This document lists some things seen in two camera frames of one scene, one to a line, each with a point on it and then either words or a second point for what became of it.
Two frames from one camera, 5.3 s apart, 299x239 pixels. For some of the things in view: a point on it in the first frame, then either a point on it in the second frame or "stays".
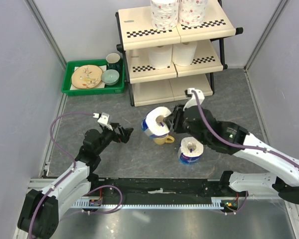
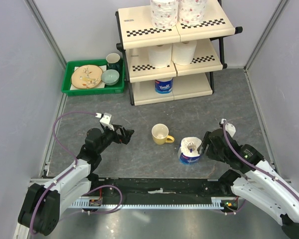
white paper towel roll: (164, 14) stays
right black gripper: (174, 121) -> (209, 152)
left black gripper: (124, 133) stays
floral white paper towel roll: (191, 13) stays
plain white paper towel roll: (183, 54) stays
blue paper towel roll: (149, 124) -> (163, 86)
